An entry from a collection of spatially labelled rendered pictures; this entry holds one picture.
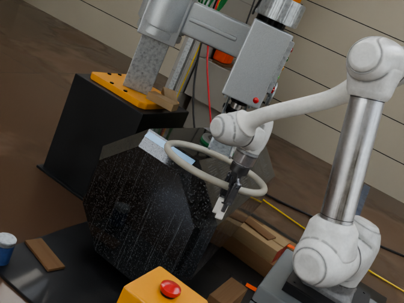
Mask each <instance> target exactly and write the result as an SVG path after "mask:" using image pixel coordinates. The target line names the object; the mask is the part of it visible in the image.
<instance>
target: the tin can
mask: <svg viewBox="0 0 404 303"><path fill-rule="evenodd" d="M16 242H17V239H16V237H15V236H13V235H12V234H10V233H0V266H5V265H7V264H9V262H10V259H11V255H12V253H13V250H14V247H15V245H16Z"/></svg>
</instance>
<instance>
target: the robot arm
mask: <svg viewBox="0 0 404 303"><path fill-rule="evenodd" d="M346 68H347V79H346V80H345V81H344V82H342V83H341V84H339V85H337V86H336V87H334V88H332V89H330V90H327V91H324V92H321V93H317V94H313V95H310V96H305V97H301V98H298V99H293V100H289V101H286V102H281V103H277V104H274V105H269V106H265V107H262V108H259V109H256V110H253V111H250V112H246V111H244V110H240V111H235V112H229V113H227V114H219V115H217V116H216V117H214V118H213V120H212V121H211V124H210V132H211V134H212V136H213V138H214V139H216V140H217V141H218V142H220V143H222V144H225V145H229V146H233V147H236V150H235V152H234V154H233V157H232V158H233V161H232V163H231V165H230V170H231V172H228V173H227V176H226V178H225V180H224V181H225V182H228V183H229V185H228V187H229V188H228V190H225V189H222V188H221V189H220V191H219V194H220V195H219V198H218V201H217V202H216V204H215V207H214V208H213V211H212V212H213V213H216V215H215V218H217V219H220V220H222V219H223V216H224V214H225V212H226V210H227V208H228V206H231V205H232V203H233V201H234V199H235V197H236V195H237V193H238V191H239V189H240V188H241V186H242V185H241V184H240V181H241V178H242V176H244V177H245V176H247V174H248V172H249V170H250V168H252V167H253V166H254V164H255V162H256V160H257V158H258V156H259V154H260V152H261V151H262V150H263V149H264V147H265V145H266V144H267V142H268V140H269V137H270V135H271V132H272V128H273V125H274V120H279V119H282V118H288V117H294V116H297V115H303V114H309V113H312V112H317V111H323V110H326V109H329V108H333V107H336V106H340V105H343V104H346V103H348V105H347V110H346V114H345V117H344V122H343V125H342V129H341V133H340V137H339V141H338V145H337V149H336V153H335V156H334V161H333V164H332V168H331V173H330V176H329V180H328V185H327V187H326V192H325V196H324V199H323V204H322V208H321V211H320V213H318V214H316V215H314V216H313V217H312V218H310V220H309V222H308V224H307V226H306V229H305V231H304V233H303V235H302V237H301V239H300V241H299V243H298V244H297V245H296V246H295V249H294V252H293V257H292V265H293V269H294V271H295V274H296V275H297V276H298V278H299V279H301V281H302V283H303V284H305V285H306V286H309V287H311V288H313V289H314V290H316V291H318V292H319V293H321V294H322V295H324V296H326V297H327V298H329V299H330V300H332V301H334V302H335V303H352V298H353V296H354V293H355V292H356V290H357V285H358V284H359V282H360V281H361V280H362V279H363V277H364V276H365V274H366V273H367V271H368V270H369V268H370V267H371V265H372V263H373V262H374V260H375V258H376V256H377V254H378V252H379V249H380V245H381V234H380V232H379V229H378V227H377V226H375V225H374V224H373V223H372V222H370V221H369V220H367V219H365V218H363V217H361V216H358V215H355V214H356V211H357V206H358V202H359V199H360V195H361V191H362V188H363V184H364V179H365V176H366V172H367V168H368V165H369V161H370V157H371V154H372V150H373V146H374V143H375V139H376V134H377V131H378V127H379V123H380V120H381V116H382V111H383V109H384V105H385V102H388V101H389V100H390V99H391V97H392V95H393V93H394V91H395V89H396V88H397V87H399V86H401V85H403V84H404V46H401V45H399V44H398V43H396V42H395V41H392V40H390V39H389V38H385V37H381V36H369V37H365V38H362V39H361V40H358V41H357V42H356V43H354V44H353V45H352V47H351V48H350V49H349V51H348V53H347V57H346Z"/></svg>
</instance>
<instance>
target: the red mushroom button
mask: <svg viewBox="0 0 404 303"><path fill-rule="evenodd" d="M160 290H161V292H162V293H163V294H164V295H166V296H168V297H170V298H176V297H178V296H179V295H180V294H181V288H180V286H179V285H178V284H177V283H175V282H174V281H171V280H163V281H162V282H161V283H160Z"/></svg>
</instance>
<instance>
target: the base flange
mask: <svg viewBox="0 0 404 303"><path fill-rule="evenodd" d="M125 77H126V74H120V73H102V72H92V73H91V76H90V78H91V79H92V80H93V81H95V82H97V83H98V84H100V85H102V86H103V87H105V88H107V89H108V90H110V91H112V92H113V93H115V94H116V95H118V96H120V97H122V98H123V99H125V100H127V101H128V102H130V103H131V104H133V105H135V106H137V107H138V108H141V109H164V108H163V107H161V106H159V105H157V104H155V103H154V102H152V101H150V100H148V99H146V97H147V95H145V94H143V93H140V92H137V91H135V90H133V89H130V88H128V87H125V86H123V82H124V80H125ZM151 91H156V92H158V93H160V94H161V91H159V90H157V89H155V88H154V87H153V88H152V89H151Z"/></svg>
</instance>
